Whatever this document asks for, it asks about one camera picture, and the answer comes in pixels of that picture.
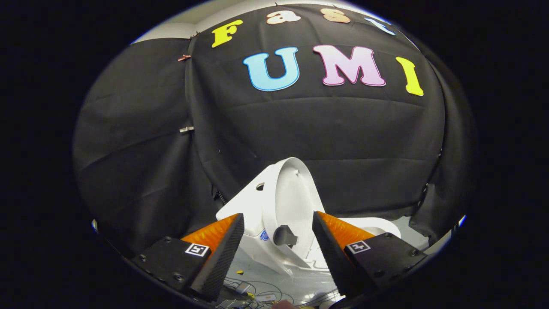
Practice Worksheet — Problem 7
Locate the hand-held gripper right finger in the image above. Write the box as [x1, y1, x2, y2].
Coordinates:
[312, 211, 428, 297]

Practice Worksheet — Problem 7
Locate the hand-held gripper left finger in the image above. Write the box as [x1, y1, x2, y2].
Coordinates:
[131, 213, 245, 302]

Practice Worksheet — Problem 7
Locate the black round lid knob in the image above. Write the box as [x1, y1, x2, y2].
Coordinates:
[273, 225, 299, 248]

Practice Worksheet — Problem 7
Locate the white toilet lid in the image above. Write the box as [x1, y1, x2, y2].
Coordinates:
[262, 157, 326, 269]

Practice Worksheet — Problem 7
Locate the white toilet tank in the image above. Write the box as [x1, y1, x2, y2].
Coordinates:
[216, 165, 301, 276]

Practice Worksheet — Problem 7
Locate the black backdrop cloth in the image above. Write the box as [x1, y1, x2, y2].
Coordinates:
[73, 4, 477, 258]

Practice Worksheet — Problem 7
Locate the tangle of thin cables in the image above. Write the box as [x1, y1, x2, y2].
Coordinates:
[219, 277, 344, 309]

